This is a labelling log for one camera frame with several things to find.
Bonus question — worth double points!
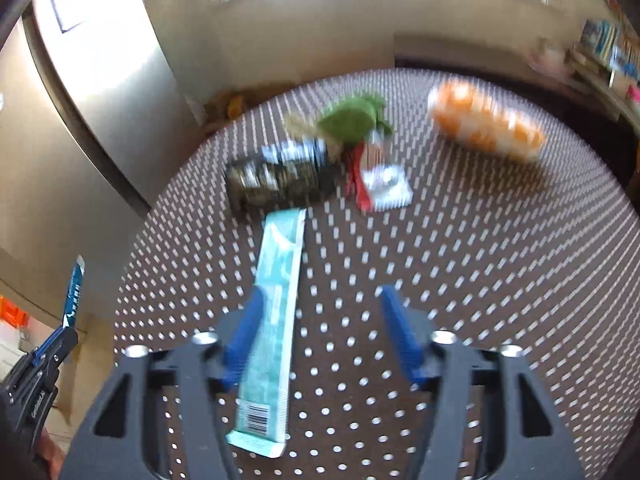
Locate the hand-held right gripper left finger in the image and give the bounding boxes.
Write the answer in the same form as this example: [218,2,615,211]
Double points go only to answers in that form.
[60,287,267,480]

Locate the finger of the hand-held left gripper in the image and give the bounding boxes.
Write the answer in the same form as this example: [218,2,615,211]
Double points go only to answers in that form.
[29,324,79,367]

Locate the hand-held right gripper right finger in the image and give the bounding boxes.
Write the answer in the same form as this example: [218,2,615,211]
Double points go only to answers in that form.
[379,284,587,480]

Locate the long teal packet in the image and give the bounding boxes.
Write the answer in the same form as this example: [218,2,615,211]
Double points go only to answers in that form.
[225,209,307,459]

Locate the blue snack wrapper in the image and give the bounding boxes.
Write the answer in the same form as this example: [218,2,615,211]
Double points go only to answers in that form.
[64,255,87,333]

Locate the person's left hand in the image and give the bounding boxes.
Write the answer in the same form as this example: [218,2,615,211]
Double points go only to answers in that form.
[31,431,67,480]

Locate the orange plastic object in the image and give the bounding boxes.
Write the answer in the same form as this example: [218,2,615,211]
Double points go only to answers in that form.
[0,296,27,329]

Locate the brown polka dot tablecloth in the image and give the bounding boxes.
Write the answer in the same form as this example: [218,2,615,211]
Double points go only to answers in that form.
[112,67,640,480]

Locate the silver foil packet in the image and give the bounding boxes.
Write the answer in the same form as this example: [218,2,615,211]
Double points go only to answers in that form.
[362,164,414,212]

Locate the red white snack wrapper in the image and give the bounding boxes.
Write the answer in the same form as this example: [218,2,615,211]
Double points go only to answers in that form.
[345,142,389,212]

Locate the black silver snack wrapper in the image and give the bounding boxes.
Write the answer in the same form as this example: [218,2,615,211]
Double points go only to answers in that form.
[224,137,342,214]

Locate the green plush toy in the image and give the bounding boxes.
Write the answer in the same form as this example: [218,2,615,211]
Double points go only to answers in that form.
[316,91,394,154]

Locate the orange white plush shrimp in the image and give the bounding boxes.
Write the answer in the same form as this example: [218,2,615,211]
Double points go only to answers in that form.
[429,79,547,164]

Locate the grey refrigerator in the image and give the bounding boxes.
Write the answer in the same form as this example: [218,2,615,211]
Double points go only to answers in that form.
[0,0,206,241]

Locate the dark wooden sideboard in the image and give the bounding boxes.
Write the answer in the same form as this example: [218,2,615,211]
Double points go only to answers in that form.
[394,34,640,128]

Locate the metal shelf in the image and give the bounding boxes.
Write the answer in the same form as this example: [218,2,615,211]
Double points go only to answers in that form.
[569,15,640,111]

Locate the white paper sheet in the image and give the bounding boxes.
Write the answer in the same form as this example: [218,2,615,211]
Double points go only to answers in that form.
[47,0,90,32]

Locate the blue book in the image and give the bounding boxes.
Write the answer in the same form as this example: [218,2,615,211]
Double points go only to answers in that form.
[581,20,619,59]

